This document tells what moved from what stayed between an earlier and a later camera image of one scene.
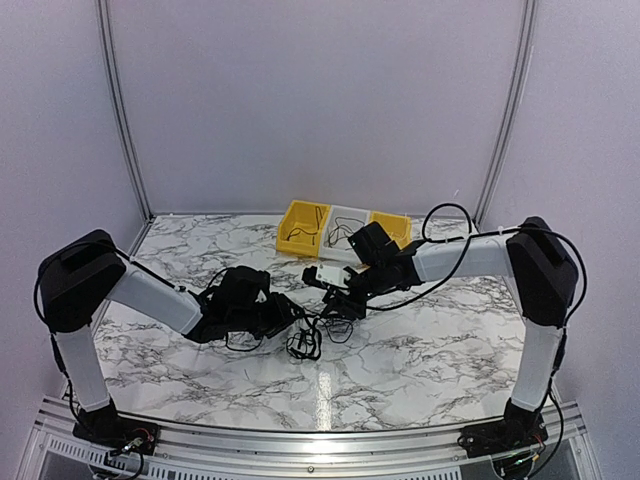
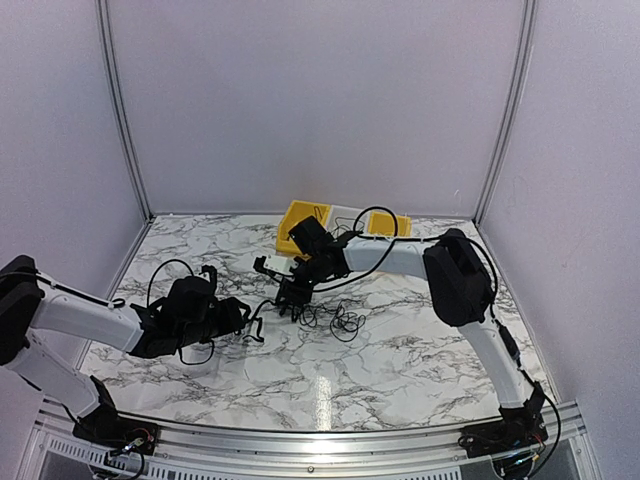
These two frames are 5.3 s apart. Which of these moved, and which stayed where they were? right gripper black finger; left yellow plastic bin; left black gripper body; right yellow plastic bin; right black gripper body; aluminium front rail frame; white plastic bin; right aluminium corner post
Moved: right gripper black finger; right black gripper body; left black gripper body
Stayed: left yellow plastic bin; right aluminium corner post; right yellow plastic bin; white plastic bin; aluminium front rail frame
